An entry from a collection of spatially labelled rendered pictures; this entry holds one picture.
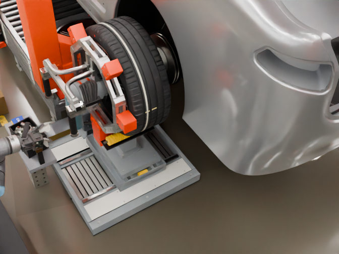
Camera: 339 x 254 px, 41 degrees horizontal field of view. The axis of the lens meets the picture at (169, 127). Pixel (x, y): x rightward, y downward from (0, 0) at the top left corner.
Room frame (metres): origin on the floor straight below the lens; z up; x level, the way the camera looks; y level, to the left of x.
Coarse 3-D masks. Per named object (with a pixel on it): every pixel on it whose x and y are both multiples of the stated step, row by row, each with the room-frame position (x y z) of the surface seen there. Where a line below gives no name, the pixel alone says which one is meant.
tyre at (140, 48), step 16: (96, 32) 1.94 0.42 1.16; (112, 32) 1.92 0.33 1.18; (128, 32) 1.94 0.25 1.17; (144, 32) 1.95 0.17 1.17; (112, 48) 1.81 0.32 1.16; (128, 48) 1.83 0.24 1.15; (144, 48) 1.85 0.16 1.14; (128, 64) 1.75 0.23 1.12; (144, 64) 1.78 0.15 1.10; (160, 64) 1.81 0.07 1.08; (128, 80) 1.69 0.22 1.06; (144, 80) 1.73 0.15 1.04; (160, 80) 1.76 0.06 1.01; (128, 96) 1.67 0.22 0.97; (144, 96) 1.68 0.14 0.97; (160, 96) 1.72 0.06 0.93; (144, 112) 1.66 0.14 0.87; (160, 112) 1.71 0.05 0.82
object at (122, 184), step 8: (88, 136) 2.07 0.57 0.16; (144, 136) 2.10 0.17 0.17; (88, 144) 2.04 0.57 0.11; (96, 144) 2.01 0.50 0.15; (96, 152) 1.93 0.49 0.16; (104, 160) 1.88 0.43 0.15; (160, 160) 1.91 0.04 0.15; (104, 168) 1.84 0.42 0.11; (112, 168) 1.81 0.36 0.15; (152, 168) 1.82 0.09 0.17; (160, 168) 1.85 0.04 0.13; (112, 176) 1.74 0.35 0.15; (128, 176) 1.73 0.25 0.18; (136, 176) 1.74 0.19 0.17; (144, 176) 1.78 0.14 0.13; (120, 184) 1.67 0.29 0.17; (128, 184) 1.70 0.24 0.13
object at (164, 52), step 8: (160, 40) 2.14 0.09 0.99; (160, 48) 2.13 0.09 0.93; (168, 48) 2.07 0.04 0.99; (168, 56) 2.06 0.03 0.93; (176, 56) 2.04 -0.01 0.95; (168, 64) 2.06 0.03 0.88; (176, 64) 2.03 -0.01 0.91; (168, 72) 2.05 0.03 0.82; (176, 72) 2.01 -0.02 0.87; (168, 80) 2.05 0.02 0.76; (176, 80) 2.02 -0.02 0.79
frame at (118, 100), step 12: (72, 48) 2.02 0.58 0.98; (84, 48) 1.88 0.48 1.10; (96, 48) 1.85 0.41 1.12; (72, 60) 2.05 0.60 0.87; (96, 60) 1.76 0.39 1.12; (108, 60) 1.77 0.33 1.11; (108, 84) 1.68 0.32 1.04; (120, 96) 1.65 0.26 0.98; (96, 108) 1.91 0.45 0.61; (120, 108) 1.66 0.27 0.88; (96, 120) 1.83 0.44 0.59; (108, 120) 1.81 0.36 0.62; (108, 132) 1.70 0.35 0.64
